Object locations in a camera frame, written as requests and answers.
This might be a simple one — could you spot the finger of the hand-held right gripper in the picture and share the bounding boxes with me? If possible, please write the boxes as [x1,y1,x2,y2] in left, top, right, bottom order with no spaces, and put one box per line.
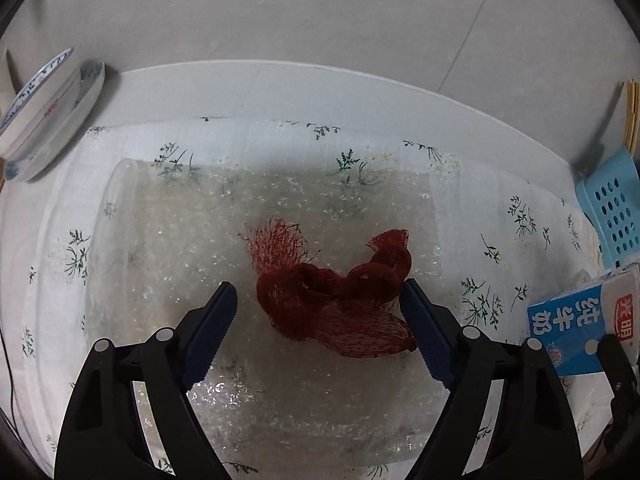
[596,332,640,466]

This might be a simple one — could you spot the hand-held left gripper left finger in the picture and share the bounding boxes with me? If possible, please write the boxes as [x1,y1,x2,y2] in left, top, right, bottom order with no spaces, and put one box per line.
[54,281,238,480]

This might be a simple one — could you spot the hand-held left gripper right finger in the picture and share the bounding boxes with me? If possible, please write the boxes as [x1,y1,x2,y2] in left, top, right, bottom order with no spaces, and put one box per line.
[400,278,586,480]

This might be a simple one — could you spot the white blue milk carton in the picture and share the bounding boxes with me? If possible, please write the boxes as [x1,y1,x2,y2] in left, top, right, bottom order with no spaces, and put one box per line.
[526,266,640,377]

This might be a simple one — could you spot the red mesh net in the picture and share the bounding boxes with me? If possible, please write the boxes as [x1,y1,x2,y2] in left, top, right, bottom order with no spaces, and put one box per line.
[239,216,417,359]

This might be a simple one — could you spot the clear bubble wrap sheet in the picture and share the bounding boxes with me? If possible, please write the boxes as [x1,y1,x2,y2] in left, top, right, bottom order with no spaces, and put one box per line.
[82,159,463,466]

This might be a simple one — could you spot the blue perforated utensil basket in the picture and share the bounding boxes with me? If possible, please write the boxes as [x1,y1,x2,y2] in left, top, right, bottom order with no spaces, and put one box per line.
[574,147,640,270]

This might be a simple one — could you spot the floral fringed tablecloth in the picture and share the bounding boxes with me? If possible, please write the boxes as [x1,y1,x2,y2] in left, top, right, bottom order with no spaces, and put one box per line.
[0,119,606,480]

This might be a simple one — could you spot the wooden chopstick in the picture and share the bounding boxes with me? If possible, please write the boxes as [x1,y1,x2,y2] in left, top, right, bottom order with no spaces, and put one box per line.
[622,81,635,146]
[629,79,640,153]

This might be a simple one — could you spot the stacked blue-rimmed porcelain bowls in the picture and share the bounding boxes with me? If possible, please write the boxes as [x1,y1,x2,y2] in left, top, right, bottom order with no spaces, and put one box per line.
[5,60,107,182]

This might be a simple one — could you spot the blue white patterned bowl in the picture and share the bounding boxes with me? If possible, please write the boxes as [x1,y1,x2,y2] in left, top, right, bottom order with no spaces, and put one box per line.
[0,47,82,161]

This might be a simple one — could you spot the black cable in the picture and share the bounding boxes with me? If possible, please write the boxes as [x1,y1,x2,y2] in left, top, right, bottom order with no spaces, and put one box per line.
[0,330,26,441]

